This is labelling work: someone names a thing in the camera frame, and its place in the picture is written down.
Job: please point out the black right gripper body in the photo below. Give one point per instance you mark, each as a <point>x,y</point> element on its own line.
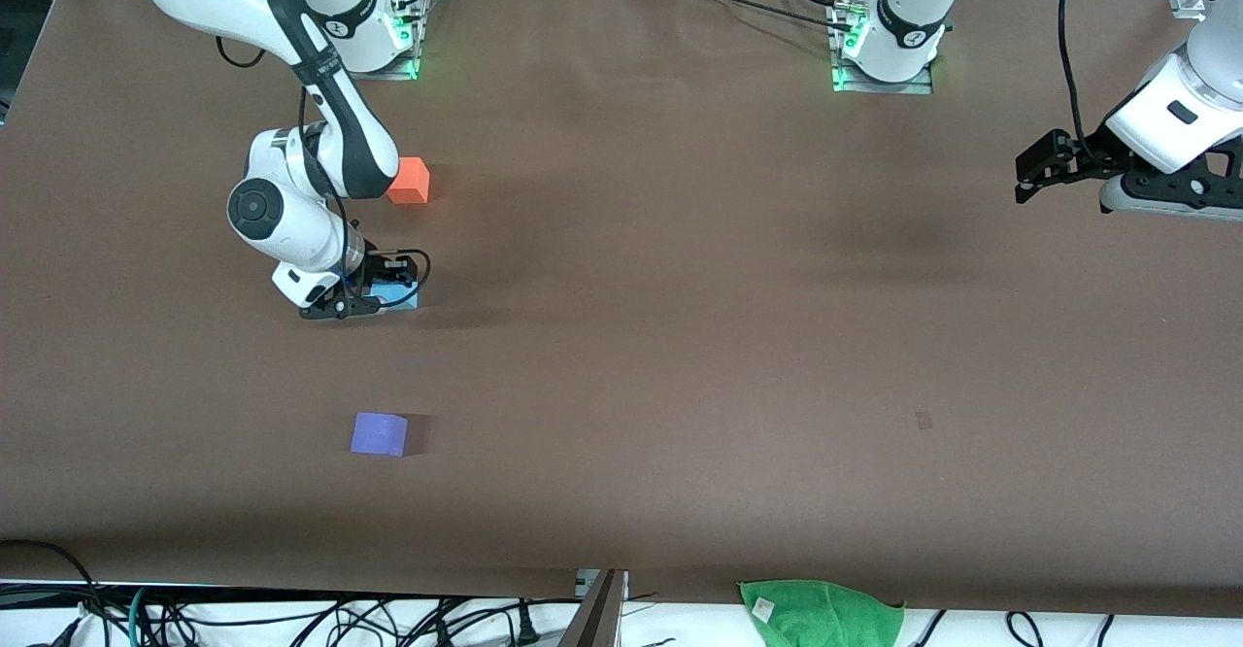
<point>378,270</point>

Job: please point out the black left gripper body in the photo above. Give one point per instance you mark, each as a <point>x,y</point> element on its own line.
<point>1087,158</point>

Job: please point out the light blue foam block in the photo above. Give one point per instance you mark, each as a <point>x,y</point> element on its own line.
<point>403,298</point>

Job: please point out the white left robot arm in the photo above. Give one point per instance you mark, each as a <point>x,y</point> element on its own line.
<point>913,6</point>

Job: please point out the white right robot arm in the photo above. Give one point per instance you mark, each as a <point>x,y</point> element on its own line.
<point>291,229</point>

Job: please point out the orange foam block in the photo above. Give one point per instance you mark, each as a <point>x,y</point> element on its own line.
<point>413,181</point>

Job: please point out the purple foam block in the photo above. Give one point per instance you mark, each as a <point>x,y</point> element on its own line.
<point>377,433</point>

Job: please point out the brown table cover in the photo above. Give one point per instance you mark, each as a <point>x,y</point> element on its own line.
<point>680,433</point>

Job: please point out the black power plug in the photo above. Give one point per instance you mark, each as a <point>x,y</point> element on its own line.
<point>525,629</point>

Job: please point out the green cloth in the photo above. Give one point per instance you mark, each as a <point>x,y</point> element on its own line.
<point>825,616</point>

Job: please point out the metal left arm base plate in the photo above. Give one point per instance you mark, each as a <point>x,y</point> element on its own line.
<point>884,86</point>

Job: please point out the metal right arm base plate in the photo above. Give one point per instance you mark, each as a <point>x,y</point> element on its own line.
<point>369,72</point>

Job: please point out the aluminium frame post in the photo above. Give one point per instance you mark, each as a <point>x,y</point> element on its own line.
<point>597,613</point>

